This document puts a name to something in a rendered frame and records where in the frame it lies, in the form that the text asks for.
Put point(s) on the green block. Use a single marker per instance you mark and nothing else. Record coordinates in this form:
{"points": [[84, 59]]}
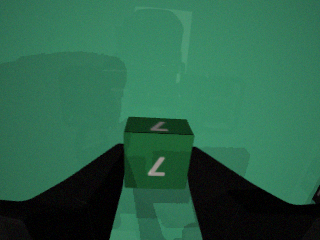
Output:
{"points": [[157, 152]]}

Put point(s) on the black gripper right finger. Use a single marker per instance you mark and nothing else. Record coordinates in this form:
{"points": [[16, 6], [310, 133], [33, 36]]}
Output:
{"points": [[228, 207]]}

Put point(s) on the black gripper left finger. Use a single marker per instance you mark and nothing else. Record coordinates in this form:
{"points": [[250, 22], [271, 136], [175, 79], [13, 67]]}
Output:
{"points": [[83, 207]]}

